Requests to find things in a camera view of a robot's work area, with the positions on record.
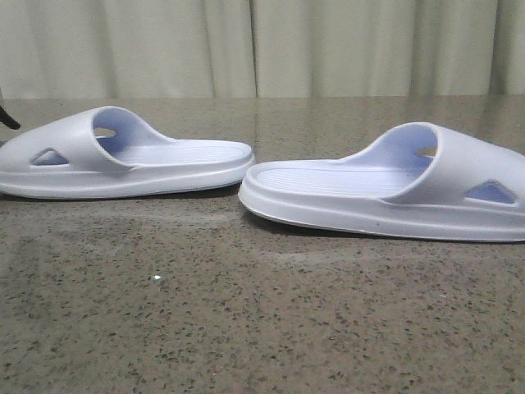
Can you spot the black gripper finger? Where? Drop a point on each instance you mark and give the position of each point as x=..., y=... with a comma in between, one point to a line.
x=7, y=120

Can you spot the light blue slipper worn toe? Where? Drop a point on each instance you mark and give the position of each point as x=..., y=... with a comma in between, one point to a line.
x=110, y=152

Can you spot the light blue slipper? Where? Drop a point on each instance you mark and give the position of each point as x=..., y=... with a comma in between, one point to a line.
x=418, y=180

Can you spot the pale grey curtain backdrop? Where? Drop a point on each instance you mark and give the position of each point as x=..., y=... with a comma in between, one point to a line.
x=265, y=49

